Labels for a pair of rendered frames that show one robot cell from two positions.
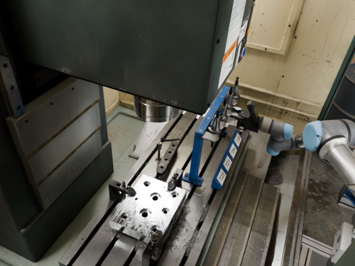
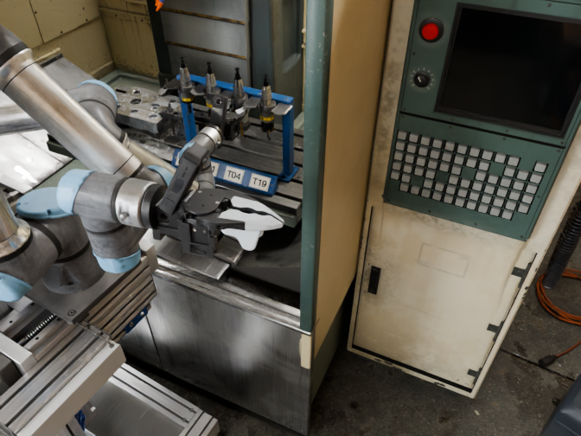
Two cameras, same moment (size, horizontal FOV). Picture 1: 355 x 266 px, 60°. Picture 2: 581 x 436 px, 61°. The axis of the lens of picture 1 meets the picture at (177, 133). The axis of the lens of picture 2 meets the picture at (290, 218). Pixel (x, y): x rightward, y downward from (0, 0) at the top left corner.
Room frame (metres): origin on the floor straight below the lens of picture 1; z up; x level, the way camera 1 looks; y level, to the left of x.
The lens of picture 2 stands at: (1.63, -1.81, 2.06)
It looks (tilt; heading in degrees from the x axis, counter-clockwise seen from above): 42 degrees down; 95
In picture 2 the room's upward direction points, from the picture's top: straight up
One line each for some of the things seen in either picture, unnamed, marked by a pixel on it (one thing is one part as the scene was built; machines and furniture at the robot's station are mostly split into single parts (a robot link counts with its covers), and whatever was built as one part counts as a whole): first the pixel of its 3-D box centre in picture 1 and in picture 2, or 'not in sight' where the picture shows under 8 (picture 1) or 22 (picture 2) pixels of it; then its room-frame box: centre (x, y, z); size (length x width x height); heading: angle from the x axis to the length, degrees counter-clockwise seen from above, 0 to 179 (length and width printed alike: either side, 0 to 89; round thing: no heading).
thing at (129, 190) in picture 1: (122, 191); (169, 92); (0.91, 0.23, 0.97); 0.13 x 0.03 x 0.15; 70
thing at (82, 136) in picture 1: (67, 138); (204, 31); (1.04, 0.50, 1.16); 0.48 x 0.05 x 0.51; 160
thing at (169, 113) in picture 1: (157, 95); not in sight; (0.89, 0.08, 1.52); 0.16 x 0.16 x 0.12
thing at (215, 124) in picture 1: (216, 122); (184, 75); (1.12, -0.17, 1.26); 0.04 x 0.04 x 0.07
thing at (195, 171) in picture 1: (195, 159); (188, 117); (1.09, -0.10, 1.05); 0.10 x 0.05 x 0.30; 70
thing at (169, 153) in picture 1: (167, 160); (220, 125); (1.19, 0.04, 0.93); 0.26 x 0.05 x 0.06; 165
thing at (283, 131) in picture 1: (280, 130); (196, 152); (1.23, -0.51, 1.16); 0.11 x 0.08 x 0.09; 70
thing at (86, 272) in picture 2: not in sight; (69, 255); (1.04, -1.03, 1.21); 0.15 x 0.15 x 0.10
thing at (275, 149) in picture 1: (278, 143); (201, 179); (1.24, -0.53, 1.07); 0.11 x 0.08 x 0.11; 105
